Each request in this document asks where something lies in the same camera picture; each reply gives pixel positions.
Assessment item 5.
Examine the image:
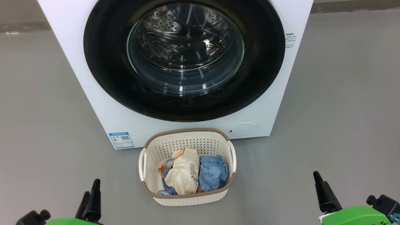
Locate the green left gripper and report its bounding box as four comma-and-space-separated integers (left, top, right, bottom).
45, 179, 103, 225

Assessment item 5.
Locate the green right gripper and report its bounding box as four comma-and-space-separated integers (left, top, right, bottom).
313, 171, 392, 225

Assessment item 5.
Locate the cream garment with orange patches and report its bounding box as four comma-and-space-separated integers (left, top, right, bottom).
158, 148, 201, 196

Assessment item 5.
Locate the light blue garment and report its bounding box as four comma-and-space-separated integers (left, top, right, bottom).
197, 155, 229, 193

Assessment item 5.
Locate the dark washing machine door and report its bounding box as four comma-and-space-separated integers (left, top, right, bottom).
83, 0, 286, 122

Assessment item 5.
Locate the white front-load washing machine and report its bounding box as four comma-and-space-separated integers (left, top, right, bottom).
37, 0, 314, 150

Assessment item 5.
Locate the blue energy label sticker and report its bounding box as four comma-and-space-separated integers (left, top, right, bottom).
108, 132, 135, 149

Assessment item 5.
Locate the cream perforated laundry basket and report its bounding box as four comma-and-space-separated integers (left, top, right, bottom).
138, 128, 237, 207

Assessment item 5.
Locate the small printed text label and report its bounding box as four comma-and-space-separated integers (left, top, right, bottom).
285, 31, 297, 49

